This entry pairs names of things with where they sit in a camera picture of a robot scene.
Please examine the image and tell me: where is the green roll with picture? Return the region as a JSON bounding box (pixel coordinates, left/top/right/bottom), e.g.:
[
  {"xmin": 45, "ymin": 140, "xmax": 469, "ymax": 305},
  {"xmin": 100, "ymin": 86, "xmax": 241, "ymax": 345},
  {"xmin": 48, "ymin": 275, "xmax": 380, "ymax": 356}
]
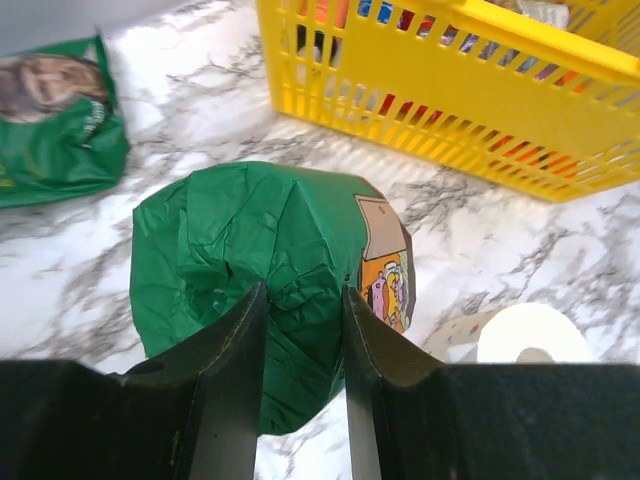
[{"xmin": 129, "ymin": 161, "xmax": 416, "ymax": 435}]

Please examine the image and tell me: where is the white dotted roll middle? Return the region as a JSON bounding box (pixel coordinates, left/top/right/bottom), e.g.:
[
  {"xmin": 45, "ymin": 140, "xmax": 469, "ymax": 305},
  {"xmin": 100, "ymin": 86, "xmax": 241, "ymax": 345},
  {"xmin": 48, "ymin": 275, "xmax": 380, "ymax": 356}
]
[{"xmin": 423, "ymin": 303, "xmax": 596, "ymax": 364}]

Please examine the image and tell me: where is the yellow plastic basket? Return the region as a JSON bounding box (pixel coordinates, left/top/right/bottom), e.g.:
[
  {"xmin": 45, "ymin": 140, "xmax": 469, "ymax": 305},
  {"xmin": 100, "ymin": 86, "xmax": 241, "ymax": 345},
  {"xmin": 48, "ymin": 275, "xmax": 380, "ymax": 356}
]
[{"xmin": 256, "ymin": 1, "xmax": 639, "ymax": 202}]

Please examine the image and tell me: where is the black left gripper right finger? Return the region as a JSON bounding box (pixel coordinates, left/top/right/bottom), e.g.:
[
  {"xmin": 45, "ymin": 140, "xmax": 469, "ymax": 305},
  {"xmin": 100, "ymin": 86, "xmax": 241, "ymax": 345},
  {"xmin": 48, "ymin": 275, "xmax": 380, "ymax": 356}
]
[{"xmin": 343, "ymin": 287, "xmax": 639, "ymax": 479}]

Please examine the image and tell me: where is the green chips bag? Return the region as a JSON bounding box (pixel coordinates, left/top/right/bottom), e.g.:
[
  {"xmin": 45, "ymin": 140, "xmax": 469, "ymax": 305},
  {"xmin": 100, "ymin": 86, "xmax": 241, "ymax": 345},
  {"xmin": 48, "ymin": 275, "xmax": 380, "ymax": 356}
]
[{"xmin": 1, "ymin": 35, "xmax": 129, "ymax": 208}]

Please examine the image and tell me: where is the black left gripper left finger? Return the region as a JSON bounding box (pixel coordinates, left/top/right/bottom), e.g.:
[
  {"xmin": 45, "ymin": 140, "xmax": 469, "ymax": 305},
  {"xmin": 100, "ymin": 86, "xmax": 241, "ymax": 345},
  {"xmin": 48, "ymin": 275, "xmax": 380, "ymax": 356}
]
[{"xmin": 1, "ymin": 284, "xmax": 268, "ymax": 479}]

